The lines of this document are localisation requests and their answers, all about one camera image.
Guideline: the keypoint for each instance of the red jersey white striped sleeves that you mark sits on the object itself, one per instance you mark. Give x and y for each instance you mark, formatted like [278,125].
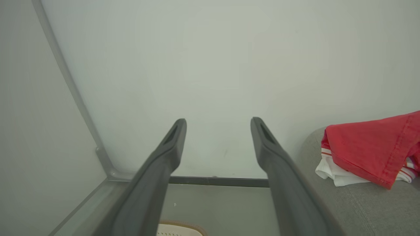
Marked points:
[367,144]

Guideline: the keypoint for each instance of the grey fabric sofa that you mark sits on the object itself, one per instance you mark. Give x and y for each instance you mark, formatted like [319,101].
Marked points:
[361,209]

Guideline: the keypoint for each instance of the white laundry basket brown rim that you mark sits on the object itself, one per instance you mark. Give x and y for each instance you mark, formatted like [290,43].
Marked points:
[177,230]

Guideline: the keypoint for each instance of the grey metal partition frame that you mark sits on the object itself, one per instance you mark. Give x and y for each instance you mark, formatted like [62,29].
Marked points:
[75,95]

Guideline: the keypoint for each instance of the black baseboard strip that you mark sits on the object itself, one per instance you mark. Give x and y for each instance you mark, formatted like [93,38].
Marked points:
[223,181]

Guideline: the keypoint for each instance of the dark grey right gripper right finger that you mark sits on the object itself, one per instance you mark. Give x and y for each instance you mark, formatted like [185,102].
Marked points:
[295,203]

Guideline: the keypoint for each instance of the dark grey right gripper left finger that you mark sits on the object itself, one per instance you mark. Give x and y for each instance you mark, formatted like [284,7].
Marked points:
[144,203]

